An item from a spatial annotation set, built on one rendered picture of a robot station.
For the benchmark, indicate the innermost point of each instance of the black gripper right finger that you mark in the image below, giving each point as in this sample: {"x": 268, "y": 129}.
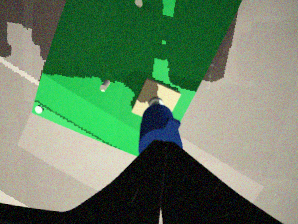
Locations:
{"x": 193, "y": 195}

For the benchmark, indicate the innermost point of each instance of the green circuit board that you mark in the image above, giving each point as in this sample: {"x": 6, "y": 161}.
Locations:
{"x": 124, "y": 71}

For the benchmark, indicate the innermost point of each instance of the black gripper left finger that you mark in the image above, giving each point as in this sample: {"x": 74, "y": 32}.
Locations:
{"x": 134, "y": 197}

